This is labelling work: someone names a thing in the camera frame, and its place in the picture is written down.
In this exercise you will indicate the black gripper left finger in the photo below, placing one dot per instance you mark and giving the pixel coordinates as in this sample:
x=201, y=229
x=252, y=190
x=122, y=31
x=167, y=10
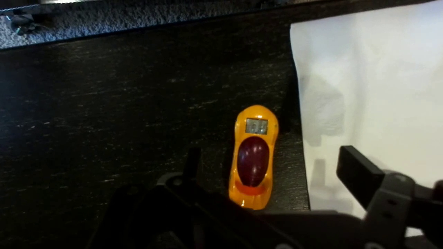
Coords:
x=193, y=164

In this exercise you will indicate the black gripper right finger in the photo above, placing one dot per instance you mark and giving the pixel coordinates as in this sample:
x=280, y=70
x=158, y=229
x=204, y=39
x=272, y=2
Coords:
x=360, y=174

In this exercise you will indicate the orange toy car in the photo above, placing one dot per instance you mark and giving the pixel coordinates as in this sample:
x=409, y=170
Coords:
x=252, y=161

